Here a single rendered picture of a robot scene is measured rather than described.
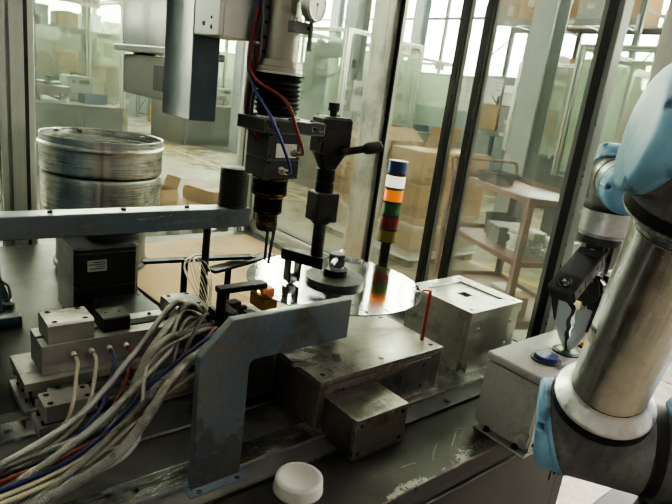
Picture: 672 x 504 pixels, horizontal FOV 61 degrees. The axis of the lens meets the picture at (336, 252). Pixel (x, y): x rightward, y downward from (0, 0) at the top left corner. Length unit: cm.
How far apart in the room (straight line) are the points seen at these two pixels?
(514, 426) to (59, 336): 76
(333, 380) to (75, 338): 42
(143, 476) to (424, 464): 42
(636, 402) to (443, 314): 58
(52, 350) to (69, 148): 62
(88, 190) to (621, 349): 121
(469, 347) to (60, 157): 104
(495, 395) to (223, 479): 47
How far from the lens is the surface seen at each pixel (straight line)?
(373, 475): 92
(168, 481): 86
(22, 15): 185
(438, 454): 100
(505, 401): 104
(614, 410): 74
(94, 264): 124
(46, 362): 102
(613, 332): 66
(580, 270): 101
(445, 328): 123
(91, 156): 148
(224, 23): 91
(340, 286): 102
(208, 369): 76
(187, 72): 100
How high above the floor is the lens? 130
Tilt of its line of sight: 16 degrees down
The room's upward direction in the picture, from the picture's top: 7 degrees clockwise
